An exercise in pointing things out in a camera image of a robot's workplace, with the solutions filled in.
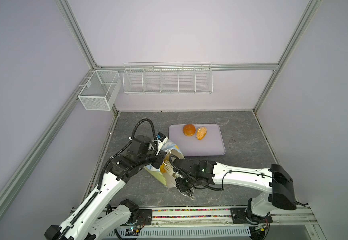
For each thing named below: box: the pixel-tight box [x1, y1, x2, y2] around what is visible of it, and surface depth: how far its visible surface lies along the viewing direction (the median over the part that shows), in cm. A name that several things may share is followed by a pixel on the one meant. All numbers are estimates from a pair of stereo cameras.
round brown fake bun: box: [182, 123, 196, 137], surface depth 107 cm
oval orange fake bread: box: [196, 126, 207, 141], surface depth 104 cm
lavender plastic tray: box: [168, 123, 226, 157], surface depth 107 cm
